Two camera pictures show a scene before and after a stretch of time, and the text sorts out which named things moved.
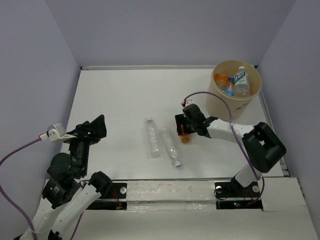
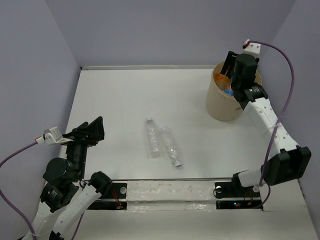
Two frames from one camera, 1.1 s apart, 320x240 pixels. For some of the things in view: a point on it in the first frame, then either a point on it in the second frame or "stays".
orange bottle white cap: (221, 78) stays
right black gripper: (180, 119) -> (231, 60)
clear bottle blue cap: (171, 150) stays
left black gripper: (98, 126) stays
